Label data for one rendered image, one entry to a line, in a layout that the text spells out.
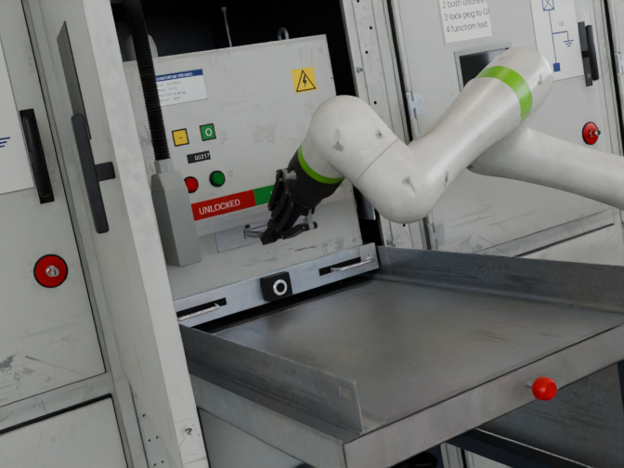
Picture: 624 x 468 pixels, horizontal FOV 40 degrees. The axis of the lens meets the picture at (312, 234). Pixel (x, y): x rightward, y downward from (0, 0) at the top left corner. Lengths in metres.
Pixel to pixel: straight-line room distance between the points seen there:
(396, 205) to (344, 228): 0.61
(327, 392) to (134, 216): 0.34
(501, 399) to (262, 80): 0.89
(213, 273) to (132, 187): 0.77
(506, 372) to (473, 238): 0.86
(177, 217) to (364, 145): 0.45
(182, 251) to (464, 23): 0.87
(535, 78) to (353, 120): 0.43
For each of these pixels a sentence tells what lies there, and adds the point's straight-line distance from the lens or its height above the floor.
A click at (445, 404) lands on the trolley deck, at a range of 1.15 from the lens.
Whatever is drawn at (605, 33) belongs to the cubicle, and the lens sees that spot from 2.43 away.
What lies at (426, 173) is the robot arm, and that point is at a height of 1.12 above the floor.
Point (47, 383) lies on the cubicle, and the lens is 1.60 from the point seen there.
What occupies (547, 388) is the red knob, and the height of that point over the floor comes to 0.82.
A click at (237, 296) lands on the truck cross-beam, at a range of 1.76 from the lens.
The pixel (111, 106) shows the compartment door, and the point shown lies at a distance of 0.99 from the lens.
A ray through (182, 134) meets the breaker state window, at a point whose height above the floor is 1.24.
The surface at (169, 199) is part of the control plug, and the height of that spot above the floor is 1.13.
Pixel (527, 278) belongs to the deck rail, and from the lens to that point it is 1.59.
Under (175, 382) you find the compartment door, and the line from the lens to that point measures 1.03.
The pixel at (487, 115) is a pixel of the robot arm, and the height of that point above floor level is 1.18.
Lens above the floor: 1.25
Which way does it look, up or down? 9 degrees down
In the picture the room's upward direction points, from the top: 10 degrees counter-clockwise
